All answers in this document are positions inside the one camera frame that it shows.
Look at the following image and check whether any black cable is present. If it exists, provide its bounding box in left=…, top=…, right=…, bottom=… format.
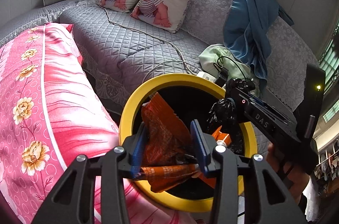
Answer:
left=213, top=56, right=256, bottom=81

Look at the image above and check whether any black power adapter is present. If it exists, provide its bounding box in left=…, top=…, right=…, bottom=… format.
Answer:
left=216, top=68, right=229, bottom=87

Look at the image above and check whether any barred side window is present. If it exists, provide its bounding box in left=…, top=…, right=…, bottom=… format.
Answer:
left=318, top=25, right=339, bottom=124

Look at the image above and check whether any small black plastic bag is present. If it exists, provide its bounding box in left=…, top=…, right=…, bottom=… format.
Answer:
left=208, top=78, right=256, bottom=132

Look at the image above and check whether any white power strip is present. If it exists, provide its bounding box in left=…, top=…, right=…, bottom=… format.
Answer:
left=196, top=70, right=218, bottom=81

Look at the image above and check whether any person's right hand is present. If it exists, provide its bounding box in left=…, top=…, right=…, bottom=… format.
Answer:
left=266, top=143, right=294, bottom=187

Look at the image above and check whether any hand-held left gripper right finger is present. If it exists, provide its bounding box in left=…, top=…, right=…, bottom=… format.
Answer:
left=190, top=119, right=308, bottom=224

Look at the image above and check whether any grey quilted sofa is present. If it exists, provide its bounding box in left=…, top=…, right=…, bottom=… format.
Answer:
left=0, top=0, right=320, bottom=134

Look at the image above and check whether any orange plastic piece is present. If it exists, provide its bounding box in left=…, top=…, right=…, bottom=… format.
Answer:
left=210, top=125, right=232, bottom=147

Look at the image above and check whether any pink floral tablecloth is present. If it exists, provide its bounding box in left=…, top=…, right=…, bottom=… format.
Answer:
left=0, top=23, right=210, bottom=224

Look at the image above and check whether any white cable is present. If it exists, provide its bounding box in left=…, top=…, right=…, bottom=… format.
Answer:
left=97, top=0, right=204, bottom=81

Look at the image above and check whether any orange snack wrapper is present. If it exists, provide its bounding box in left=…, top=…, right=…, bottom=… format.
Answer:
left=140, top=92, right=216, bottom=193

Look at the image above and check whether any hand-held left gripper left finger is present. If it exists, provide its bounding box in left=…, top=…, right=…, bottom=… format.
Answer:
left=32, top=121, right=149, bottom=224

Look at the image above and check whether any yellow round trash bin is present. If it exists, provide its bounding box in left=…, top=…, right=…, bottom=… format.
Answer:
left=119, top=73, right=257, bottom=214

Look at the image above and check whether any long blue curtain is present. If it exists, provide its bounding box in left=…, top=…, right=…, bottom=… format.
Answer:
left=223, top=0, right=294, bottom=92

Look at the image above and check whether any person's right forearm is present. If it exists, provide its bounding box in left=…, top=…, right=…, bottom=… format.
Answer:
left=285, top=174, right=318, bottom=222

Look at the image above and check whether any pale green cloth bag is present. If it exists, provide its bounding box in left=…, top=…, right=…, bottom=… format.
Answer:
left=199, top=44, right=256, bottom=92

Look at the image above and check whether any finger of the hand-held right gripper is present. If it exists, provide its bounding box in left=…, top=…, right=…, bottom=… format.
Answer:
left=225, top=86, right=251, bottom=112

